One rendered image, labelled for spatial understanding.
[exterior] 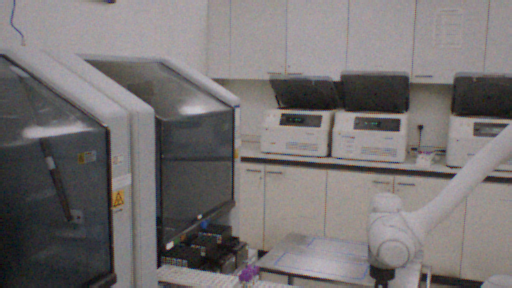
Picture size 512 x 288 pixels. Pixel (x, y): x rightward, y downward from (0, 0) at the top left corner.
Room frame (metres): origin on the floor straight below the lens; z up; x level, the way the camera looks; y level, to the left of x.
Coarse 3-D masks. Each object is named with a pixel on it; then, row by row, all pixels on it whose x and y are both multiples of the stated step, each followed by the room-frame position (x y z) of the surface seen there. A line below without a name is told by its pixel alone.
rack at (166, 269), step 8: (160, 272) 1.60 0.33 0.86; (168, 272) 1.59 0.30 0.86; (176, 272) 1.60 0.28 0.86; (184, 272) 1.61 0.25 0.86; (192, 272) 1.59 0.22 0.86; (200, 272) 1.61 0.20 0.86; (208, 272) 1.60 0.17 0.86; (160, 280) 1.55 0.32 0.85; (168, 280) 1.54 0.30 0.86; (176, 280) 1.53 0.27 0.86; (184, 280) 1.54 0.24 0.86; (192, 280) 1.53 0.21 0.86; (200, 280) 1.53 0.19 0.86; (208, 280) 1.53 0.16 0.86; (216, 280) 1.54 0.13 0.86; (224, 280) 1.53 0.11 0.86; (232, 280) 1.54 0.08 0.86
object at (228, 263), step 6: (222, 258) 1.85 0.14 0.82; (228, 258) 1.86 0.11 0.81; (234, 258) 1.91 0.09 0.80; (210, 264) 1.82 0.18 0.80; (216, 264) 1.81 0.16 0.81; (222, 264) 1.81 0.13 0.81; (228, 264) 1.85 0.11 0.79; (234, 264) 1.91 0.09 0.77; (222, 270) 1.79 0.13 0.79; (228, 270) 1.85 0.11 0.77; (234, 270) 1.91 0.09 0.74
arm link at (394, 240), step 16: (496, 144) 1.29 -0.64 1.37; (480, 160) 1.27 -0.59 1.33; (496, 160) 1.27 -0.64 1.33; (464, 176) 1.24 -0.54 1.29; (480, 176) 1.25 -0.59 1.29; (448, 192) 1.21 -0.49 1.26; (464, 192) 1.21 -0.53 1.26; (432, 208) 1.18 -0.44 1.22; (448, 208) 1.18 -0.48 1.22; (384, 224) 1.19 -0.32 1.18; (400, 224) 1.17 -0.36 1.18; (416, 224) 1.17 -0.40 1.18; (432, 224) 1.17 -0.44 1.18; (368, 240) 1.23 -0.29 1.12; (384, 240) 1.13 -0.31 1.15; (400, 240) 1.12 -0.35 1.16; (416, 240) 1.15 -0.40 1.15; (384, 256) 1.13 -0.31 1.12; (400, 256) 1.11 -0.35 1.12
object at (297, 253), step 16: (288, 240) 2.07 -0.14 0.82; (304, 240) 2.07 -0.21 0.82; (320, 240) 2.07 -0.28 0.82; (336, 240) 2.08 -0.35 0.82; (272, 256) 1.87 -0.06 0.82; (288, 256) 1.88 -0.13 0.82; (304, 256) 1.88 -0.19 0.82; (320, 256) 1.88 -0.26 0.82; (336, 256) 1.88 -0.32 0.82; (352, 256) 1.89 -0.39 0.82; (416, 256) 1.90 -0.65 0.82; (272, 272) 1.75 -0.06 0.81; (288, 272) 1.72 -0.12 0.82; (304, 272) 1.72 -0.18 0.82; (320, 272) 1.72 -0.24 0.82; (336, 272) 1.72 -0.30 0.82; (352, 272) 1.72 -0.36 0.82; (368, 272) 1.73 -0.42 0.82; (400, 272) 1.73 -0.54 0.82; (416, 272) 1.73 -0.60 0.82
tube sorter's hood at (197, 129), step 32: (96, 64) 1.73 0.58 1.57; (128, 64) 1.92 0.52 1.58; (160, 64) 2.17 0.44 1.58; (160, 96) 1.74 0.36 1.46; (192, 96) 1.94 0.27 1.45; (160, 128) 1.52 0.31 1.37; (192, 128) 1.73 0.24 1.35; (224, 128) 1.99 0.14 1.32; (160, 160) 1.52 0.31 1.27; (192, 160) 1.73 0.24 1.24; (224, 160) 1.99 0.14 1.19; (160, 192) 1.52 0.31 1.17; (192, 192) 1.73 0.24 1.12; (224, 192) 2.00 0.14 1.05; (192, 224) 1.72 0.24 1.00
